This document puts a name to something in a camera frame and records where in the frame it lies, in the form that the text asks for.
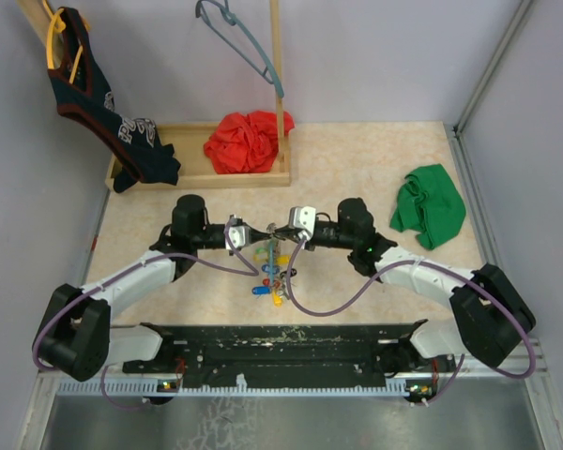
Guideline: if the large metal keyring with keys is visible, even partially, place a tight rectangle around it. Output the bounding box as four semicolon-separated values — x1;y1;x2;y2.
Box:
251;235;297;308

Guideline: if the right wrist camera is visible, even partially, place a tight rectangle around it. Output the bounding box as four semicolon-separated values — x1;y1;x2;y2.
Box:
288;206;317;241

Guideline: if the navy tank top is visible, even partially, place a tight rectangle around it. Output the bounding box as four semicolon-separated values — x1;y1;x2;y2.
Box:
46;7;181;193

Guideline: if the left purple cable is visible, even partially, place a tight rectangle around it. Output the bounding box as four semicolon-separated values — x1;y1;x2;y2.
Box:
32;219;259;412

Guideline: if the red cloth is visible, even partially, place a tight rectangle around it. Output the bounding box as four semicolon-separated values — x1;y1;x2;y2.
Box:
203;111;279;174

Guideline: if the grey-blue clothes hanger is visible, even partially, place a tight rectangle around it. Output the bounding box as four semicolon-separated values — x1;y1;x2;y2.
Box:
194;0;283;98

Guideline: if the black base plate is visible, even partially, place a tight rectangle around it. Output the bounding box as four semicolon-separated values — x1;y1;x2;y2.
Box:
123;324;431;389

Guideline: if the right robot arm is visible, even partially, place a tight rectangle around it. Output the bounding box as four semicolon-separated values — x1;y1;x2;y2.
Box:
273;198;536;377

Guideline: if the wooden rack tray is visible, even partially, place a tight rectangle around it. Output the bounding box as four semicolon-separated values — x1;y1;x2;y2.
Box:
18;1;291;189

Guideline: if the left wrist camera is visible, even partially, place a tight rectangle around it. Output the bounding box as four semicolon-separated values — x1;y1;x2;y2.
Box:
224;215;251;250

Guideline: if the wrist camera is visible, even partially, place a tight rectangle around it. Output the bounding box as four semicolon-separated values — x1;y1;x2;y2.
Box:
224;215;251;250
288;206;317;241

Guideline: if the yellow clothes hanger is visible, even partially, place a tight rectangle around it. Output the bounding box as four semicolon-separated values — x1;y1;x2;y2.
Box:
40;0;84;84

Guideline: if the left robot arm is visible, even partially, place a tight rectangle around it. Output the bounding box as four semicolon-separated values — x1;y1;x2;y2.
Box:
32;194;269;382

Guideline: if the green cloth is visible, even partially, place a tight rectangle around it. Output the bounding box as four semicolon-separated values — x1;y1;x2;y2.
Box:
389;164;466;250

